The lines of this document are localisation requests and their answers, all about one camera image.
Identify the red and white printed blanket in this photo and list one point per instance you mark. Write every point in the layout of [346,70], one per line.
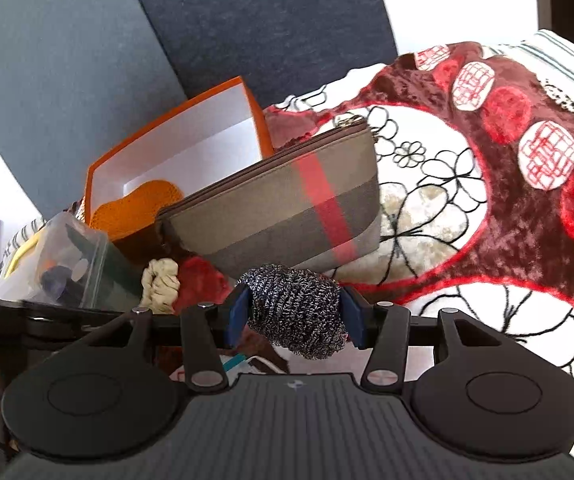
[517,240]

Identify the striped white bedsheet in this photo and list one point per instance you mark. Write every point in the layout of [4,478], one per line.
[567,65]

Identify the clear plastic storage container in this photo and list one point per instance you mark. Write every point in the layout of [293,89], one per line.
[67,265]

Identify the dark blue upholstered panel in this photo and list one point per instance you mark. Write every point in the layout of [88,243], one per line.
[267,20]

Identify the plaid canvas zipper pouch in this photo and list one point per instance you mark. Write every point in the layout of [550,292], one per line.
[267,210]

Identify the cream fabric scrunchie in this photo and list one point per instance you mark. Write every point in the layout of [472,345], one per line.
[159,285]

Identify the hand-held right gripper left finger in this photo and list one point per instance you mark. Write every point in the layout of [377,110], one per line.
[238,315]

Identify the grey upholstered panel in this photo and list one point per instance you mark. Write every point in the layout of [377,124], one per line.
[67,85]

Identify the orange cardboard box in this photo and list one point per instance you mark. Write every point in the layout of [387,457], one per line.
[207,130]

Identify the speckled grey knitted roll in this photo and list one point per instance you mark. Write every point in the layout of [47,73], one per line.
[292,310]

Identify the orange knitted cloth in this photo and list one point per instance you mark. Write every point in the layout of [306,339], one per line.
[137,205]

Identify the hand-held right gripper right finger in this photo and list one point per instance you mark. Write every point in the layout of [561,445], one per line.
[354,317]

